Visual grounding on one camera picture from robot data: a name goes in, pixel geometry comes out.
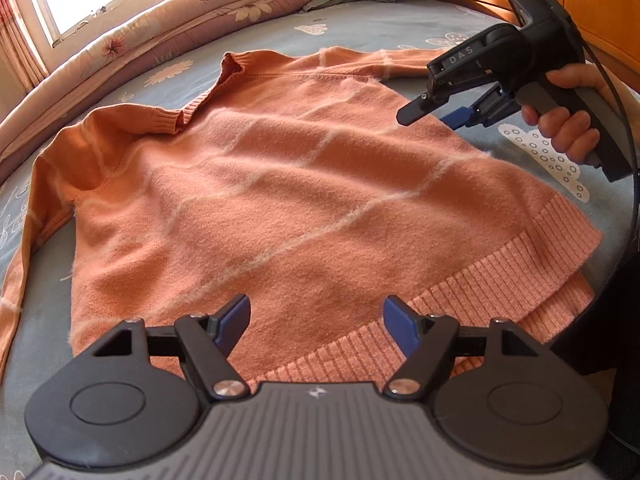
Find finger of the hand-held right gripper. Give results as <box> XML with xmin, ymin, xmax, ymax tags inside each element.
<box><xmin>441</xmin><ymin>84</ymin><xmax>522</xmax><ymax>129</ymax></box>
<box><xmin>397</xmin><ymin>80</ymin><xmax>482</xmax><ymax>126</ymax></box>

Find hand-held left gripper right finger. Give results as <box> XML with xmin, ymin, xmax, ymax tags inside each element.
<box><xmin>382</xmin><ymin>296</ymin><xmax>552</xmax><ymax>402</ymax></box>

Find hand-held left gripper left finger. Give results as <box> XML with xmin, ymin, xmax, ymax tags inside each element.
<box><xmin>94</xmin><ymin>294</ymin><xmax>252</xmax><ymax>401</ymax></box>

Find orange striped sweater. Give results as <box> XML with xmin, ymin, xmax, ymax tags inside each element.
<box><xmin>0</xmin><ymin>46</ymin><xmax>604</xmax><ymax>386</ymax></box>

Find person's right hand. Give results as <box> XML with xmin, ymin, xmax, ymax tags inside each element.
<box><xmin>519</xmin><ymin>62</ymin><xmax>602</xmax><ymax>167</ymax></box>

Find blue floral bed sheet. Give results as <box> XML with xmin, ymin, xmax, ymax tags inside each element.
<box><xmin>0</xmin><ymin>0</ymin><xmax>638</xmax><ymax>480</ymax></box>

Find folded pink floral quilt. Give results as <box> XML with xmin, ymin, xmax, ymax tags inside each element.
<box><xmin>0</xmin><ymin>0</ymin><xmax>367</xmax><ymax>137</ymax></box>

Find pink striped curtain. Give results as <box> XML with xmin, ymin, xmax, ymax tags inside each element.
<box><xmin>0</xmin><ymin>0</ymin><xmax>52</xmax><ymax>92</ymax></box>

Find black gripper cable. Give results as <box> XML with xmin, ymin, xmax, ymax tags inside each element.
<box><xmin>575</xmin><ymin>25</ymin><xmax>640</xmax><ymax>321</ymax></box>

